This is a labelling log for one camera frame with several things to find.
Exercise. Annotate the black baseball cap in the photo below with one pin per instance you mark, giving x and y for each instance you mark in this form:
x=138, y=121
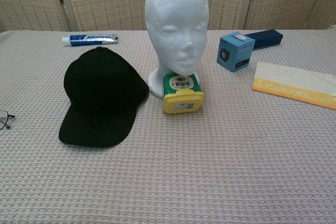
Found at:
x=99, y=90

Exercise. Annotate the white foam mannequin head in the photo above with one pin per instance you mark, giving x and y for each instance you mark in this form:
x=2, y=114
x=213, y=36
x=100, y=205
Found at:
x=176, y=11

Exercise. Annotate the green box with yellow lid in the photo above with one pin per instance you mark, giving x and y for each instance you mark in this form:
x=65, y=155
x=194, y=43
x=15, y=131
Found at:
x=183, y=102

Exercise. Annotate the woven checked tablecloth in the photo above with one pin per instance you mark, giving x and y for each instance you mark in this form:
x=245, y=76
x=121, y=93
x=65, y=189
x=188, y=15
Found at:
x=168, y=169

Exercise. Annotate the light blue cardboard box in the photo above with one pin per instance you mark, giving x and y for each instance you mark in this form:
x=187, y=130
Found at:
x=236, y=51

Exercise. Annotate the blue white toothpaste tube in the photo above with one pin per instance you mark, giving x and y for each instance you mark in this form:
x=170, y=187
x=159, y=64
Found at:
x=86, y=39

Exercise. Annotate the beige woven folding screen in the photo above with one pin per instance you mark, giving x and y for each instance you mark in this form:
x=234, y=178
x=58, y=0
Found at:
x=105, y=1

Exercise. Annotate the dark blue oblong case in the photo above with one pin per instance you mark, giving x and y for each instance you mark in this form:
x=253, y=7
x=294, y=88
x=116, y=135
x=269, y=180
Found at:
x=267, y=37

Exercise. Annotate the yellow white Lexicon book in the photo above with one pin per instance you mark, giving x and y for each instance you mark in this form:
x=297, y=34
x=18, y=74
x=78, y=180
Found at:
x=294, y=82

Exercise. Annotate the thin-framed eyeglasses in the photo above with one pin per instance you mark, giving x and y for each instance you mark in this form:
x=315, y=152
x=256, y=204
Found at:
x=7, y=116

